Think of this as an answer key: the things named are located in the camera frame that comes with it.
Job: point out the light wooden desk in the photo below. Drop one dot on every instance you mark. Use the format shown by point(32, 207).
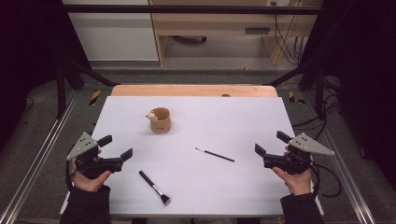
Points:
point(214, 25)

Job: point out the wooden brush holder with animal figure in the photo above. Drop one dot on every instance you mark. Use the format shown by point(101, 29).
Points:
point(160, 121)

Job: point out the person's left hand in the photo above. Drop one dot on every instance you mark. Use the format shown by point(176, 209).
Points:
point(88, 183)

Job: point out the thick black makeup brush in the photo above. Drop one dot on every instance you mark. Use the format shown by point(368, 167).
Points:
point(152, 185)

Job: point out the white cabinet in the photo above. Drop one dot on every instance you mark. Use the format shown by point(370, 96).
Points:
point(115, 37)

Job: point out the person's right hand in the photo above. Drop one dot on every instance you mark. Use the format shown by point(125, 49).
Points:
point(295, 183)

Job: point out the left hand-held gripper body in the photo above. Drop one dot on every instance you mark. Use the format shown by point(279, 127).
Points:
point(93, 163)

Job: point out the aluminium floor rail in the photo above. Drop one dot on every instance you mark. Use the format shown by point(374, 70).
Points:
point(40, 152)
point(342, 168)

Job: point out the black curtain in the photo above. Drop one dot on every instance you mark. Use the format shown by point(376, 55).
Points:
point(364, 62)
point(28, 46)

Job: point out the black metal stand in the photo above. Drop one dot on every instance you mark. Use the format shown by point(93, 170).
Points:
point(60, 90)
point(320, 93)

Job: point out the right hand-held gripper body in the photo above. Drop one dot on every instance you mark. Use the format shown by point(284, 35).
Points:
point(291, 161)

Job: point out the black horizontal frame bar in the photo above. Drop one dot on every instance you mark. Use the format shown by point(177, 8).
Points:
point(186, 9)

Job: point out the light wooden table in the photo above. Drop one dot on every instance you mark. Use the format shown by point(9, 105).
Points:
point(193, 90)

